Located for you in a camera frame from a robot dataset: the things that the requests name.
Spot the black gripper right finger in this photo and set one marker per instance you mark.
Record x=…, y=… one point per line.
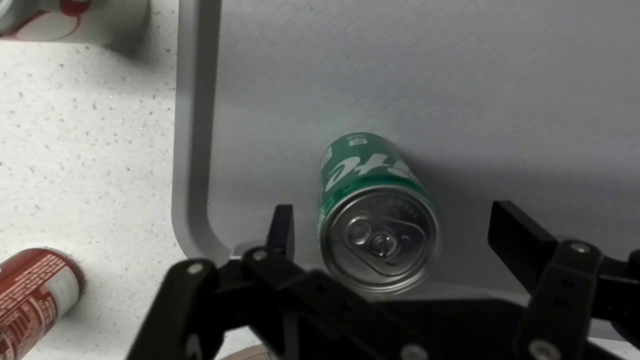
x=566, y=287

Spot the wooden cutting board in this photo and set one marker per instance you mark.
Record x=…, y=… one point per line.
x=244, y=352

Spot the green soda can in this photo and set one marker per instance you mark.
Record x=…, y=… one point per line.
x=377, y=233

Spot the red soda can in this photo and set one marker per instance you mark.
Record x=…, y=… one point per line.
x=33, y=300

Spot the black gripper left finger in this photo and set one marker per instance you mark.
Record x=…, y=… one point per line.
x=267, y=306

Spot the grey plastic tray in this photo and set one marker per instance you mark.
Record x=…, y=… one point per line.
x=432, y=80

